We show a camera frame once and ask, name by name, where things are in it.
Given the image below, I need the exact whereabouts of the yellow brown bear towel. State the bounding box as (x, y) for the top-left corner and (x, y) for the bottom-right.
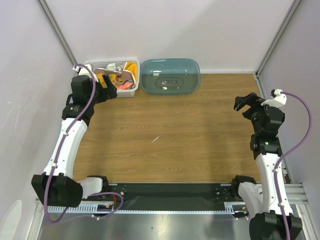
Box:
(93, 61), (138, 89)

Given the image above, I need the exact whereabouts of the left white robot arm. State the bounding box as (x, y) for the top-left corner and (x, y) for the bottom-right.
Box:
(31, 74), (117, 208)

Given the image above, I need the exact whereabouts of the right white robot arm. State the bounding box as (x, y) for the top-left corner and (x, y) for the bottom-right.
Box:
(230, 89), (303, 240)

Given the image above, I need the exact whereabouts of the orange white lettered towel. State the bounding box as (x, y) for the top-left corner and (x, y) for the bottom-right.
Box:
(115, 80), (135, 90)

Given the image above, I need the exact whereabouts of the white plastic basket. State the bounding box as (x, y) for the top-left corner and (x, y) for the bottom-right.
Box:
(85, 57), (140, 98)

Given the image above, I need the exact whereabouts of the teal patterned towel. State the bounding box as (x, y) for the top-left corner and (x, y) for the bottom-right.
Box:
(106, 63), (125, 72)

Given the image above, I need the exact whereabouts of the teal plastic tub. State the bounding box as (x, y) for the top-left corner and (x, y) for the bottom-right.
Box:
(139, 58), (201, 95)

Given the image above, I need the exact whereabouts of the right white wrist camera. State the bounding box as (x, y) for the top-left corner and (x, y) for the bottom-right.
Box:
(261, 89), (287, 108)

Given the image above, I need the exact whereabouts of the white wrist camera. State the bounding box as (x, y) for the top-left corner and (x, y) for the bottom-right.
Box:
(73, 64), (92, 77)
(261, 89), (287, 108)

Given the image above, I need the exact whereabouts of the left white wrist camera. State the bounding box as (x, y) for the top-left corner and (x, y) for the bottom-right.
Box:
(73, 64), (92, 77)

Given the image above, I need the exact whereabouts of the aluminium frame rail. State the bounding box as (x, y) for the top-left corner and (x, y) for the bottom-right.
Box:
(34, 183), (311, 216)

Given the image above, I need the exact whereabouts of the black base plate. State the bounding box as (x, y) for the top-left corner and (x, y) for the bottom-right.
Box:
(108, 183), (242, 211)

